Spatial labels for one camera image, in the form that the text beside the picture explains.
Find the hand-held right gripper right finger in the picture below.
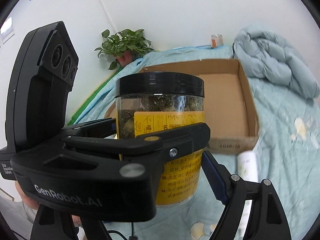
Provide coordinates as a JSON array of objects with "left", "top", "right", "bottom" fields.
[{"left": 201, "top": 151, "right": 292, "bottom": 240}]

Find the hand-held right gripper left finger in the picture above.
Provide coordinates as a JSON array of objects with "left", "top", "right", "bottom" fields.
[{"left": 31, "top": 204, "right": 112, "bottom": 240}]

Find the orange label glass jar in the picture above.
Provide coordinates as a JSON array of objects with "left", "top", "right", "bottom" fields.
[{"left": 211, "top": 34, "right": 223, "bottom": 48}]

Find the white spray bottle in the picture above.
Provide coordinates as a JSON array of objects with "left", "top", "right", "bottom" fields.
[{"left": 236, "top": 150, "right": 259, "bottom": 230}]

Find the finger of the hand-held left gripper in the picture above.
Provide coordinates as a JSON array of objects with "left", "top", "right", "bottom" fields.
[
  {"left": 61, "top": 117, "right": 118, "bottom": 138},
  {"left": 11, "top": 122, "right": 211, "bottom": 180}
]

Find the teal quilted blanket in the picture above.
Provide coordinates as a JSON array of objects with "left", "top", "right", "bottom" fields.
[{"left": 65, "top": 45, "right": 320, "bottom": 240}]

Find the large cardboard box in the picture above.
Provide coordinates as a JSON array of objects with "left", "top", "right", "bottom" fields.
[{"left": 104, "top": 59, "right": 260, "bottom": 155}]

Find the white photo notice sheet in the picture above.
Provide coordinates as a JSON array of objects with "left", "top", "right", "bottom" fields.
[{"left": 0, "top": 17, "right": 14, "bottom": 45}]

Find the black cable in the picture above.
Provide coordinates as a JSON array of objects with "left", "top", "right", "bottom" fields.
[{"left": 115, "top": 221, "right": 137, "bottom": 240}]

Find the yellow label jar black lid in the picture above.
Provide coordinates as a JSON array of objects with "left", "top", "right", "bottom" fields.
[{"left": 114, "top": 72, "right": 205, "bottom": 208}]

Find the white wall conduit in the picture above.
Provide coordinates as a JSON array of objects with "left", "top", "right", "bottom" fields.
[{"left": 91, "top": 0, "right": 118, "bottom": 34}]

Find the light blue puffy jacket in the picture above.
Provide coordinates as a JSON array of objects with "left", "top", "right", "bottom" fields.
[{"left": 234, "top": 26, "right": 320, "bottom": 98}]

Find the person's left hand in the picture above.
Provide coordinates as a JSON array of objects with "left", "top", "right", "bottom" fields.
[{"left": 15, "top": 180, "right": 42, "bottom": 210}]

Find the green mat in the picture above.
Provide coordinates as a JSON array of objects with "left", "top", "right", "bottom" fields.
[{"left": 70, "top": 72, "right": 118, "bottom": 123}]

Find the small potted green plant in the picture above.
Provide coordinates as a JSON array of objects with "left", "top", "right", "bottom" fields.
[{"left": 94, "top": 29, "right": 153, "bottom": 70}]

